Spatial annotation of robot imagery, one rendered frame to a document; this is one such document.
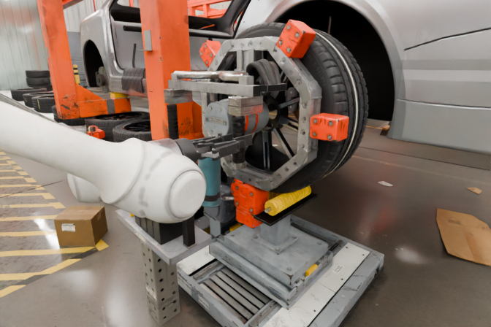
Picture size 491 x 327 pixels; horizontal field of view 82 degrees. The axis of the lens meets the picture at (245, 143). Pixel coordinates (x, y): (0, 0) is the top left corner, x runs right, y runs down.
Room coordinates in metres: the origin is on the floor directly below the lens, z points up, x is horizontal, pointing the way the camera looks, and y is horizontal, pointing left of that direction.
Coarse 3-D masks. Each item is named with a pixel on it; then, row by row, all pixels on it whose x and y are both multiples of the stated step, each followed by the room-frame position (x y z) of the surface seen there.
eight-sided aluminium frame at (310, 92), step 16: (224, 48) 1.10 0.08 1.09; (240, 48) 1.04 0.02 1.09; (256, 48) 0.99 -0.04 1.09; (272, 48) 0.94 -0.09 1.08; (224, 64) 1.17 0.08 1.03; (288, 64) 0.90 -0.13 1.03; (208, 80) 1.18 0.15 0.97; (304, 80) 0.86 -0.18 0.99; (208, 96) 1.19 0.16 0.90; (304, 96) 0.85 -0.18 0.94; (320, 96) 0.88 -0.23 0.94; (304, 112) 0.85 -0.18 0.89; (304, 128) 0.85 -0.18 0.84; (304, 144) 0.85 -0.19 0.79; (224, 160) 1.11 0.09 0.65; (304, 160) 0.84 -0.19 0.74; (240, 176) 1.05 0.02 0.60; (256, 176) 1.00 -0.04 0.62; (272, 176) 0.94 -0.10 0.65; (288, 176) 0.89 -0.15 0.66
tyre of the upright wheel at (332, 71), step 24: (264, 24) 1.08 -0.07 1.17; (312, 48) 0.94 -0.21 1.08; (336, 48) 1.02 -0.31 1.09; (312, 72) 0.93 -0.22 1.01; (336, 72) 0.90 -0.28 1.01; (360, 72) 1.03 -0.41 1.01; (336, 96) 0.87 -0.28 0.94; (360, 96) 0.97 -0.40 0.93; (360, 120) 0.97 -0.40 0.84; (336, 144) 0.87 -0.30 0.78; (312, 168) 0.92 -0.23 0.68; (336, 168) 1.01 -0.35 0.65; (288, 192) 1.00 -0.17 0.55
